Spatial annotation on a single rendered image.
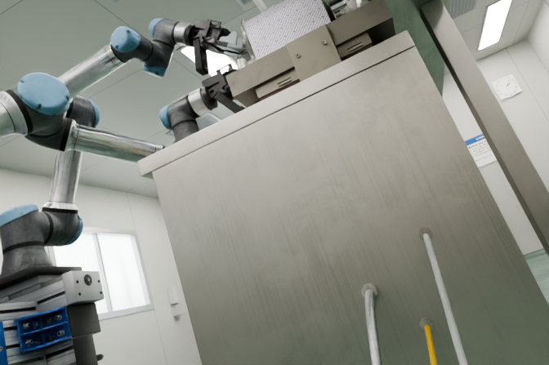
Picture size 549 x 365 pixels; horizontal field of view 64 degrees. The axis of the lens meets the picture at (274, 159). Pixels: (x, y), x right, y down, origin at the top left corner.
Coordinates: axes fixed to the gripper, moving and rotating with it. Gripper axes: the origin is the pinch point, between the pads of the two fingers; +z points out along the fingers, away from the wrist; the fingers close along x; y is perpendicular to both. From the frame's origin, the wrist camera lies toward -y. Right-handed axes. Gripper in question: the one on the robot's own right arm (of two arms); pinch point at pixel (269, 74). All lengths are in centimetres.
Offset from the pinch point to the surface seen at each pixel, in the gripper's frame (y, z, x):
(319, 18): 8.5, 19.1, -0.2
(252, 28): 16.1, 0.3, -0.3
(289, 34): 8.4, 9.6, -0.2
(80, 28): 171, -143, 120
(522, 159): -47, 50, 13
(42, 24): 171, -158, 100
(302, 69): -14.8, 11.6, -22.0
